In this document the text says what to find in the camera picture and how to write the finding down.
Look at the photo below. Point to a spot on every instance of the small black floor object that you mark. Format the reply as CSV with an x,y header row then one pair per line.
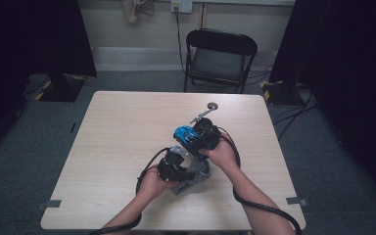
x,y
73,127

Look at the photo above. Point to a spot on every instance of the grey towel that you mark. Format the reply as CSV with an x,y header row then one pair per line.
x,y
196,176

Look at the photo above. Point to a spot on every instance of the grey tape strip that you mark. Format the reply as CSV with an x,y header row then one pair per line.
x,y
50,204
295,200

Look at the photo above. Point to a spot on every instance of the person's right hand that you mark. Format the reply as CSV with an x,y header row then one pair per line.
x,y
223,155

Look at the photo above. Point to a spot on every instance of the black stand base yellow tape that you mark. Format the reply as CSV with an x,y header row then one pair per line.
x,y
279,93
62,89

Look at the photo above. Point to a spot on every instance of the beige hanging cloth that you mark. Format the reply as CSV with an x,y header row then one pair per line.
x,y
133,8

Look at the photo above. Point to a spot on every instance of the blue and black toy car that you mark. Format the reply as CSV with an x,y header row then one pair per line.
x,y
186,135

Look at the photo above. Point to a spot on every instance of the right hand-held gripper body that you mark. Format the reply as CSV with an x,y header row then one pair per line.
x,y
209,129

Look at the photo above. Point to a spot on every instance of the person's left hand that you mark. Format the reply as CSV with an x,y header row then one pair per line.
x,y
155,186

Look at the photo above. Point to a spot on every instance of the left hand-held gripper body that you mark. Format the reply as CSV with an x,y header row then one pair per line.
x,y
171,166

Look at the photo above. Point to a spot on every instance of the black curtain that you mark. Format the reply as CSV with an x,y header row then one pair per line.
x,y
349,65
29,39

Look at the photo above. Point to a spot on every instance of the white wall socket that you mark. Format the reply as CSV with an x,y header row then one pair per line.
x,y
181,6

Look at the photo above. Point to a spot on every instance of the black folding chair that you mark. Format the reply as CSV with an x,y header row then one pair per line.
x,y
220,62

